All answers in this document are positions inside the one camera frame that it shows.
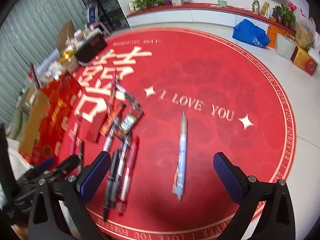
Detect red cardboard box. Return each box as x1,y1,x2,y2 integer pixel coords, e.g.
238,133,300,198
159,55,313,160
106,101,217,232
19,80,84,167

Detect tan plastic chair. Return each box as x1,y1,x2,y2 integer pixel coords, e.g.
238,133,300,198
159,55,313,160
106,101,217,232
56,19,77,52

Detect grey black pen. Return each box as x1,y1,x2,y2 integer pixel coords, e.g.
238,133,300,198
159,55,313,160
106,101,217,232
110,135,132,208

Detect red-case smartphone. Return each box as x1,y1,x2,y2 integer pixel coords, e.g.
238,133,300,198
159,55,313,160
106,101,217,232
29,62,42,89

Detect green potted plants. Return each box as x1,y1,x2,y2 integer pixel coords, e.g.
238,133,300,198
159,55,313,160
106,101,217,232
129,0,164,12

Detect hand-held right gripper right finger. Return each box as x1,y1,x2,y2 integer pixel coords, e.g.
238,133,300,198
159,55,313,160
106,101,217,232
213,152,303,240

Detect white silver pen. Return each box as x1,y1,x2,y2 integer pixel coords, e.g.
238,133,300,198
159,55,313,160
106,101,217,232
102,116,120,153

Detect gold-lid jar of white pieces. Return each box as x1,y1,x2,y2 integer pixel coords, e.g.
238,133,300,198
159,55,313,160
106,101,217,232
59,50,78,69

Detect white cabinet with red top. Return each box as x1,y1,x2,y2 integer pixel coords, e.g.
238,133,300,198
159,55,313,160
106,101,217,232
126,2,298,45

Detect glass door cabinet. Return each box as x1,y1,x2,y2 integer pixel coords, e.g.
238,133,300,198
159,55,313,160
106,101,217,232
72,0,130,30

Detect grey clear pen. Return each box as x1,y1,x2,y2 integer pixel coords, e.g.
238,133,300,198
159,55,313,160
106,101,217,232
115,82,144,115

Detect orange paper bag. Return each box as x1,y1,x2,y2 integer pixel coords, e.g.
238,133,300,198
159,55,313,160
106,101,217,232
266,25,282,49

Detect red pen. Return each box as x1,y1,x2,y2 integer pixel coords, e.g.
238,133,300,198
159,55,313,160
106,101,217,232
117,136,140,214

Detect blue white bag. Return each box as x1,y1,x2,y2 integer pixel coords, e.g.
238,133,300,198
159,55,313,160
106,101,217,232
87,4,98,24

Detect pink stool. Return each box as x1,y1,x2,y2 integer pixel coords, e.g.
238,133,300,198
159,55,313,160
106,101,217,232
89,21,112,37

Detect pink pen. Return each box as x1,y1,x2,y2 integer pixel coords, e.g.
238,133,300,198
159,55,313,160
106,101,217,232
106,71,118,113

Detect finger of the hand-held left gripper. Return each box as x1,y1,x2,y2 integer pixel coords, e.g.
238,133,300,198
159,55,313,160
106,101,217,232
32,157,55,178
49,154,82,180

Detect red round table mat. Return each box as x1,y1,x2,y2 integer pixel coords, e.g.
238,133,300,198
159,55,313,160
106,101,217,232
27,27,297,235

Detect yellow snack bag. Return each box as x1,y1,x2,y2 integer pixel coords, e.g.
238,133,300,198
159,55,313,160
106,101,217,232
260,1,270,18

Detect red gold-print packet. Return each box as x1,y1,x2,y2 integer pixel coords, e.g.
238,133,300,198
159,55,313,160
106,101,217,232
100,104,125,137

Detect plain red rectangular box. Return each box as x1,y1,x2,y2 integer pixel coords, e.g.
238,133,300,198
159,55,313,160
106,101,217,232
86,115,108,143

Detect grey green curtain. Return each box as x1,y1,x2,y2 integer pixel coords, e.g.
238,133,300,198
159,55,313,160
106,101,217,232
0,0,87,123

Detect light blue pen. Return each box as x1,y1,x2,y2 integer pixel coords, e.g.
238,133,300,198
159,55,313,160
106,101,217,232
172,112,188,202

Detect yellow red gift box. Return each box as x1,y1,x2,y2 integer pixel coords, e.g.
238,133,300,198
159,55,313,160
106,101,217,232
291,46,318,77

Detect blue shopping bag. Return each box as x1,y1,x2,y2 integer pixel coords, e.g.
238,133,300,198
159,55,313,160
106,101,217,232
232,19,271,49

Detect white paper bag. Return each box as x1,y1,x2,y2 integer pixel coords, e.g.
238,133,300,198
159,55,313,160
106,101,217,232
275,34,295,60

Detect black radio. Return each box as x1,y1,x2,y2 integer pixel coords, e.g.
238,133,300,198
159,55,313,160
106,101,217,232
75,33,108,64

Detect small potted plant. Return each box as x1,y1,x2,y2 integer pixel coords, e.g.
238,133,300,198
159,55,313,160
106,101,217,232
272,4,297,28

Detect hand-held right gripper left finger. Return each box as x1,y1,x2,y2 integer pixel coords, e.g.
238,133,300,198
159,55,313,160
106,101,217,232
27,151,112,240

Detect patterned gift bag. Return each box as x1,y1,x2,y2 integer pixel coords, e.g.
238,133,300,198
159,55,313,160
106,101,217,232
295,17,316,50

